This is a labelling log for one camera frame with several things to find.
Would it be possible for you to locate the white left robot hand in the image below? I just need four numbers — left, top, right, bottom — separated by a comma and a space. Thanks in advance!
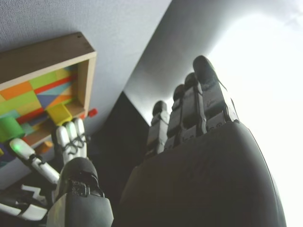
46, 55, 287, 227

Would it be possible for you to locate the green cylinder block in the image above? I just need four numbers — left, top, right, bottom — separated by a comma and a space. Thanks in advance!
0, 117, 26, 142

